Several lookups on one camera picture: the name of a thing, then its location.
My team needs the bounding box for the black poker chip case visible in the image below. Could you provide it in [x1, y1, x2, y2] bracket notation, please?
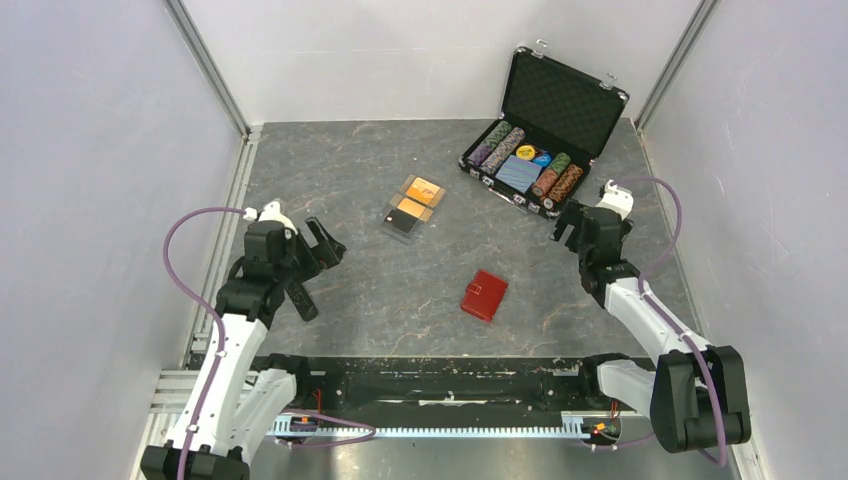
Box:
[458, 41, 630, 220]

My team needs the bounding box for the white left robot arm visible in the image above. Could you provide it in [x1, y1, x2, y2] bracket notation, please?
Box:
[139, 212, 347, 479]

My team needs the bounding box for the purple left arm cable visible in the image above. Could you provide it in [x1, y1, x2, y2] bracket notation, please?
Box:
[162, 206, 260, 480]

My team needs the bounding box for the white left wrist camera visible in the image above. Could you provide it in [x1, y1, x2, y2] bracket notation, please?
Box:
[257, 199, 298, 234]

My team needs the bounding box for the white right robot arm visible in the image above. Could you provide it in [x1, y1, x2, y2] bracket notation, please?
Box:
[551, 201, 752, 453]

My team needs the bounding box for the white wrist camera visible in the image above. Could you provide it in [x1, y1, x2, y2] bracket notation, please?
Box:
[596, 180, 634, 220]
[257, 199, 298, 234]

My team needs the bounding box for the yellow dealer button chip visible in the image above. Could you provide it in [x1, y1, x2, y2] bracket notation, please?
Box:
[515, 144, 537, 161]

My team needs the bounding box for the gold VIP card stack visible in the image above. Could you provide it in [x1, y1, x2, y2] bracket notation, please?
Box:
[405, 176, 444, 207]

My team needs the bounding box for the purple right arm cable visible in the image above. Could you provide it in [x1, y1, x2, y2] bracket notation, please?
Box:
[612, 176, 729, 468]

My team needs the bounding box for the gold card stack middle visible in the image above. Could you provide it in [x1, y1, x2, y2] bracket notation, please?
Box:
[397, 197, 432, 222]

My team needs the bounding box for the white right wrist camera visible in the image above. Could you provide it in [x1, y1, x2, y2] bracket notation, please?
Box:
[596, 180, 634, 220]

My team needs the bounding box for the black VIP card stack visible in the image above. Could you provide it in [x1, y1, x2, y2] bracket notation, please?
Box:
[382, 209, 418, 236]

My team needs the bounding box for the clear acrylic card tray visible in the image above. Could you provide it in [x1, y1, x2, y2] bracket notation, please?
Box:
[378, 175, 447, 244]

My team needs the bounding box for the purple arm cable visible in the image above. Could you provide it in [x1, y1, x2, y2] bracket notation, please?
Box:
[162, 206, 260, 480]
[612, 176, 729, 468]

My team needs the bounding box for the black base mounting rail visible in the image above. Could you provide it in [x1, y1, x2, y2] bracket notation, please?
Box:
[250, 354, 631, 429]

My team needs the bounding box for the red leather card holder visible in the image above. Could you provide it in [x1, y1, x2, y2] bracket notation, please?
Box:
[460, 269, 508, 323]

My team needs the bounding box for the blue playing card deck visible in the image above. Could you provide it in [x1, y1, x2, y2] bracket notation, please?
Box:
[495, 155, 543, 193]

